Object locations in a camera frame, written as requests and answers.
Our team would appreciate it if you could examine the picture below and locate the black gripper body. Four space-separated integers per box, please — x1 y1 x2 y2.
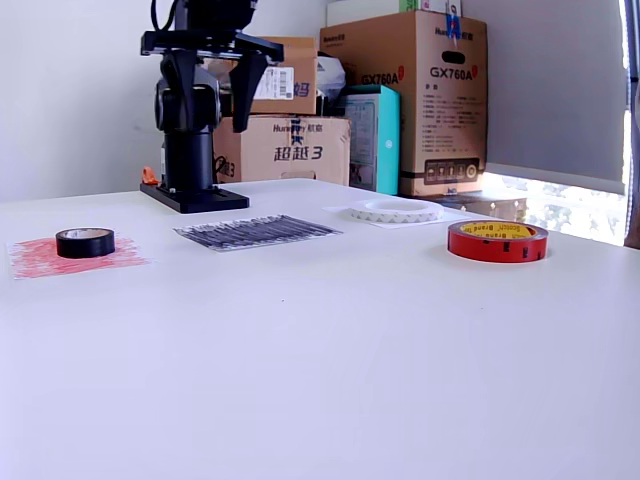
139 0 285 65

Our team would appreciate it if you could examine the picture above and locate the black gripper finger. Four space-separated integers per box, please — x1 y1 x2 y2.
228 52 270 134
158 51 197 126

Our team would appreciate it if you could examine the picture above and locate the white tape roll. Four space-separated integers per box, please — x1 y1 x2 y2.
342 198 445 225

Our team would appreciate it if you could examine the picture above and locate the black tape roll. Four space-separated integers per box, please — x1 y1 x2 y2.
55 227 117 260

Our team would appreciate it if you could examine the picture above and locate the red tape roll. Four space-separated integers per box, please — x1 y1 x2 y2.
446 219 550 265

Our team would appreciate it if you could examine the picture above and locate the cardboard box with shipping label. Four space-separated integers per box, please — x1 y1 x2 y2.
230 35 320 116

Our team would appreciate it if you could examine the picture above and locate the Huntkey cardboard box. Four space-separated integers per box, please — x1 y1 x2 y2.
213 115 353 187

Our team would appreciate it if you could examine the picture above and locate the grey plastic bag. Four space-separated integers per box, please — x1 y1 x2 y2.
317 54 347 101

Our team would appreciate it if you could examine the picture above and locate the black scribbled paper sheet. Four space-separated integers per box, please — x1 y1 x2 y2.
172 213 346 254

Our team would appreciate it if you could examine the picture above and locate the teal carton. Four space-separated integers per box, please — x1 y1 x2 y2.
335 84 401 196

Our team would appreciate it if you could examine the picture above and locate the tall GX760A cardboard box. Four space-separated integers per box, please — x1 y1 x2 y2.
319 10 489 197

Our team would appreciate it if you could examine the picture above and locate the green and white box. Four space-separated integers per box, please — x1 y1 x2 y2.
399 0 464 15

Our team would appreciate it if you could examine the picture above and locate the red scribbled paper sheet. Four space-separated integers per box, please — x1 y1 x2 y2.
6 234 156 281

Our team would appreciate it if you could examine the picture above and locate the plain white paper sheet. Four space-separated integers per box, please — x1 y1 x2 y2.
321 202 481 231

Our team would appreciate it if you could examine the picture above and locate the dark low ledge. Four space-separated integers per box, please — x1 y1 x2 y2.
417 192 529 224

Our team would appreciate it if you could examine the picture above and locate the grey roller blind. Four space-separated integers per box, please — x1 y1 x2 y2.
487 0 627 196

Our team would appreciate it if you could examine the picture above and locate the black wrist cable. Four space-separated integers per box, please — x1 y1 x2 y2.
149 0 177 32

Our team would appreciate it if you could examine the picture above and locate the black base power cable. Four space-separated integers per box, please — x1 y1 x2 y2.
212 128 229 185

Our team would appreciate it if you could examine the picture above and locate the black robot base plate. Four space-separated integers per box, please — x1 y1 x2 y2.
139 182 250 215

